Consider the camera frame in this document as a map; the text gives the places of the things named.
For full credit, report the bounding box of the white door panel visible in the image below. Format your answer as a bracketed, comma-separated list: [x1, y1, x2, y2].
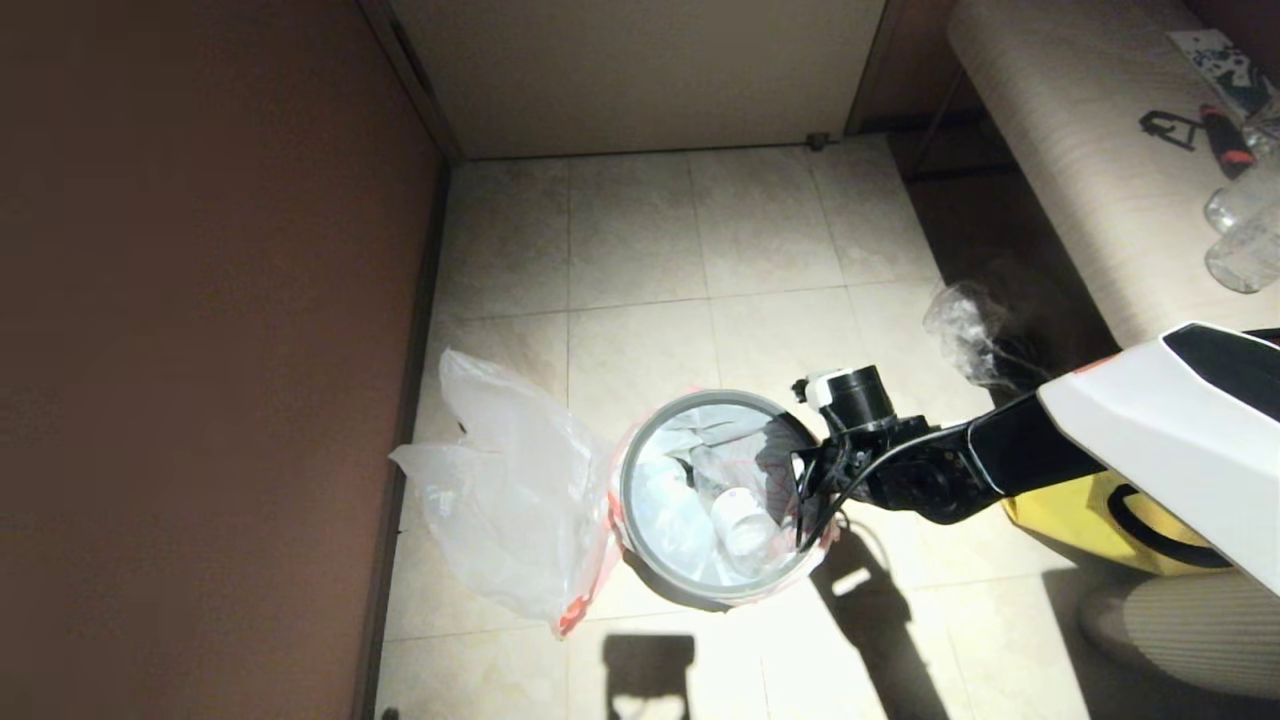
[385, 0, 889, 164]

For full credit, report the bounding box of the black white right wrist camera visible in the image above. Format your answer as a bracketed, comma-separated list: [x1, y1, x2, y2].
[793, 366, 898, 437]

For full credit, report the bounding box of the crumpled clear plastic bag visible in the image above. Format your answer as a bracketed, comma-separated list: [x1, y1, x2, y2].
[922, 280, 1051, 393]

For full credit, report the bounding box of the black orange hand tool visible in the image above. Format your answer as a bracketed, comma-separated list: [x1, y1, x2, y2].
[1200, 105, 1256, 182]

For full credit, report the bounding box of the beige wood-grain table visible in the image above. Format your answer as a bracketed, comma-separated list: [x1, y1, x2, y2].
[945, 0, 1280, 351]

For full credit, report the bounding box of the black metal clip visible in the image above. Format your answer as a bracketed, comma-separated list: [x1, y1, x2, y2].
[1138, 110, 1204, 153]

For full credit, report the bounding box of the yellow fabric tote bag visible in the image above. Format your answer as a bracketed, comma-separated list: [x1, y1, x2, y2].
[1003, 470, 1236, 578]

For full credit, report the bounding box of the white plastic bag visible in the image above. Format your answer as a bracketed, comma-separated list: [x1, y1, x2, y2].
[390, 350, 623, 641]

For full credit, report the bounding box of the grey bin rim ring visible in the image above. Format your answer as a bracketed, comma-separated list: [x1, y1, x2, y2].
[618, 389, 831, 604]

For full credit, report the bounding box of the black round trash bin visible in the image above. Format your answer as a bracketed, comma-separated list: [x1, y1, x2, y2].
[625, 540, 801, 613]

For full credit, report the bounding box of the labelled clear plastic bottle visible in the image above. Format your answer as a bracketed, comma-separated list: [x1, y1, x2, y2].
[712, 486, 781, 561]

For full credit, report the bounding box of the blue white printed paper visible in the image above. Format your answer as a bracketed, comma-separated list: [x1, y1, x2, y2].
[1165, 30, 1279, 123]

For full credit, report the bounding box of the beige ribbed stool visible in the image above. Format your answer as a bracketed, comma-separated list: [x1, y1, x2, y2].
[1078, 570, 1280, 701]

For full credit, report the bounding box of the white red-printed trash bag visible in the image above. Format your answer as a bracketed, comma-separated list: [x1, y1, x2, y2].
[606, 398, 839, 606]

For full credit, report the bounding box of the crushed clear plastic bottle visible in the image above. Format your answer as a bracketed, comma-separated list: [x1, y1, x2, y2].
[638, 455, 717, 583]

